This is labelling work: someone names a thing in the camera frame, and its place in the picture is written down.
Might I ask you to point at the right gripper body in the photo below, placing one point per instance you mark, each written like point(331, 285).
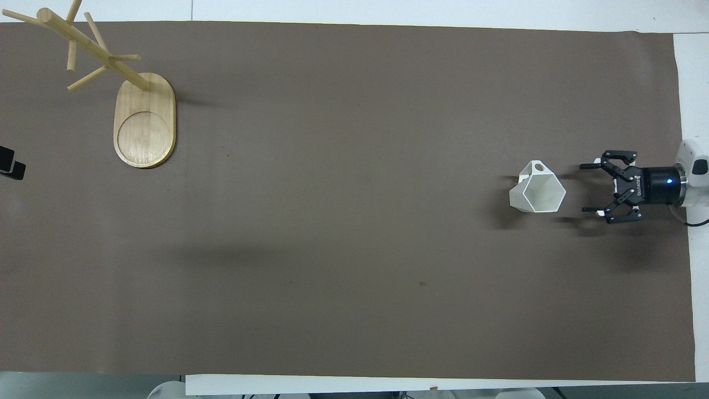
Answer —
point(659, 184)

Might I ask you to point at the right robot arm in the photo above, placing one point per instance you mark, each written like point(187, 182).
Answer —
point(688, 152)

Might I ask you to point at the white faceted cup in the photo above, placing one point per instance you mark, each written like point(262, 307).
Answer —
point(540, 195)

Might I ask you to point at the wooden cup rack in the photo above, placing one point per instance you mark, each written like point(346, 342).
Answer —
point(145, 127)

